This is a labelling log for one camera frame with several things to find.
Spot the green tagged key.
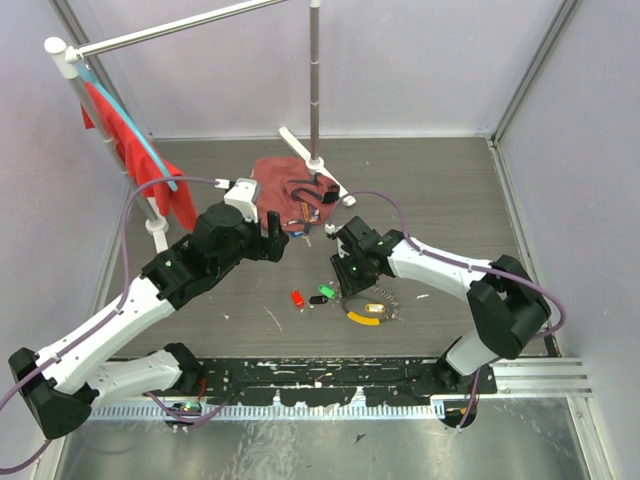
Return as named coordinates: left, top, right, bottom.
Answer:
left=318, top=284, right=339, bottom=299

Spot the keyring with yellow tag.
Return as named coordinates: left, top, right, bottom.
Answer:
left=340, top=286, right=400, bottom=327

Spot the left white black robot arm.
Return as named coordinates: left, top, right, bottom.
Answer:
left=8, top=203, right=288, bottom=440

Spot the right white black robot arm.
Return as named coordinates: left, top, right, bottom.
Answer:
left=324, top=216, right=551, bottom=394

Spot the blue tagged key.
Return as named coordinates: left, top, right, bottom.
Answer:
left=290, top=223, right=312, bottom=248

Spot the maroon cloth bag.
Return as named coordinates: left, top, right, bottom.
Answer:
left=251, top=157, right=340, bottom=232

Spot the red tagged key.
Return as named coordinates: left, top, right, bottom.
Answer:
left=291, top=290, right=306, bottom=310

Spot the black tagged key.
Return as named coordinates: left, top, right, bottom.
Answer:
left=308, top=295, right=328, bottom=306

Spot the red hanging cloth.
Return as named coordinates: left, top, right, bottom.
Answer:
left=84, top=82, right=197, bottom=231

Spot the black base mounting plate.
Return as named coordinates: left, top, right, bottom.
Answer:
left=170, top=357, right=473, bottom=407

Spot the blue clothes hanger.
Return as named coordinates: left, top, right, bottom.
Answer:
left=76, top=65, right=170, bottom=178

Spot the white metal clothes rack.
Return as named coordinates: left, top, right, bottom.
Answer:
left=43, top=0, right=357, bottom=254

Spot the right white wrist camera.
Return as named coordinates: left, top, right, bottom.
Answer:
left=324, top=223, right=349, bottom=258

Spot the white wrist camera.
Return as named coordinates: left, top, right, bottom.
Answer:
left=324, top=223, right=349, bottom=258
left=223, top=178, right=260, bottom=223

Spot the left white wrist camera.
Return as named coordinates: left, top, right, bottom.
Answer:
left=223, top=178, right=260, bottom=223

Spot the white slotted cable duct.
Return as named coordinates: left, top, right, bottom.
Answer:
left=89, top=395, right=445, bottom=421

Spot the aluminium frame post left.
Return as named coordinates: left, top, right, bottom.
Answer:
left=47, top=0, right=153, bottom=137

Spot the aluminium frame post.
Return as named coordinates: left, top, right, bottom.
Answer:
left=489, top=0, right=582, bottom=147
left=47, top=0, right=153, bottom=137

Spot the aluminium frame post right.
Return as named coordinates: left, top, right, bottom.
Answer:
left=489, top=0, right=582, bottom=147

